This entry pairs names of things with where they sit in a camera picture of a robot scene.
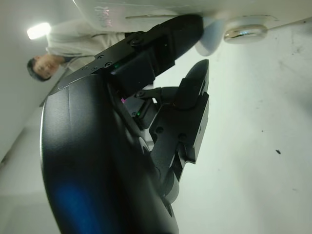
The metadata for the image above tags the cream two-slot toaster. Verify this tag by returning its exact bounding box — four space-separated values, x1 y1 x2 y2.
73 0 312 33

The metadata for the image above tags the white toaster lever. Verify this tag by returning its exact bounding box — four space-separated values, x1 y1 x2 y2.
195 17 225 58

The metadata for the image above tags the chrome toaster dial knob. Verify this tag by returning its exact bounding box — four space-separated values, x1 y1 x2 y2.
223 14 279 45

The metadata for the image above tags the person in white top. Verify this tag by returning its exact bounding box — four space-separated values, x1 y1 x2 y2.
26 18 128 82

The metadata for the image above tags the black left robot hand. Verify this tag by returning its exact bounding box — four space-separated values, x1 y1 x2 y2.
39 14 211 234

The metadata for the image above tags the bright ceiling light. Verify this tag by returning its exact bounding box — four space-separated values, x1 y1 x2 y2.
26 22 52 40

